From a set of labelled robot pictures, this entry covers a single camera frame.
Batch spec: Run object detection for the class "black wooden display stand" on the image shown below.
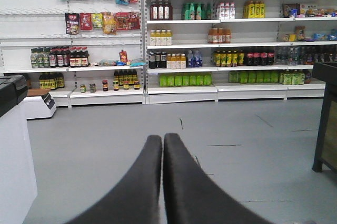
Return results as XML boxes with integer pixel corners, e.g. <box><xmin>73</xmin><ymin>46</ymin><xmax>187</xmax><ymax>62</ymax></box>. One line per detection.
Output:
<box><xmin>312</xmin><ymin>62</ymin><xmax>336</xmax><ymax>172</ymax></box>

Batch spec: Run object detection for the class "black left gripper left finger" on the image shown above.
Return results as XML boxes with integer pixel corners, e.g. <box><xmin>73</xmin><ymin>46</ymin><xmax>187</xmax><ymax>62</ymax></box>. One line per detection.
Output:
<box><xmin>69</xmin><ymin>135</ymin><xmax>162</xmax><ymax>223</ymax></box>

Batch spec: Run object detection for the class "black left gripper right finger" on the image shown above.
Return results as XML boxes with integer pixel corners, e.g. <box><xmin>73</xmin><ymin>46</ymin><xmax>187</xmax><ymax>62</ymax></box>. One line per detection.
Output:
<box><xmin>163</xmin><ymin>133</ymin><xmax>269</xmax><ymax>223</ymax></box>

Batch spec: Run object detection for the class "white store shelving unit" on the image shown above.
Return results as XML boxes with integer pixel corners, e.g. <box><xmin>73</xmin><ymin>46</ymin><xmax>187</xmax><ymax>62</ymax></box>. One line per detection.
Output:
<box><xmin>1</xmin><ymin>0</ymin><xmax>336</xmax><ymax>107</ymax></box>

